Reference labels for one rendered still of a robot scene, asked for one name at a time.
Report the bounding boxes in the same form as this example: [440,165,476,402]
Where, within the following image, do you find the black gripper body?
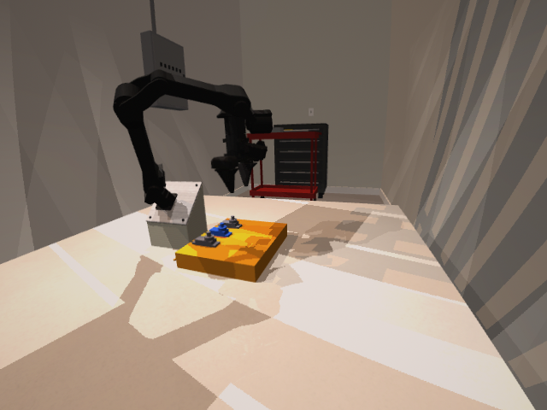
[211,134,259,169]

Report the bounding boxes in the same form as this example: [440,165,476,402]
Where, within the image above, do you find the orange flat rectangular deck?
[175,215,287,283]

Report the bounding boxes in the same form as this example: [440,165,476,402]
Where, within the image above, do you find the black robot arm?
[113,69,273,210]

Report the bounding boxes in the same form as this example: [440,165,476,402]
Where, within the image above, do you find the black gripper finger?
[215,167,238,193]
[238,162,257,186]

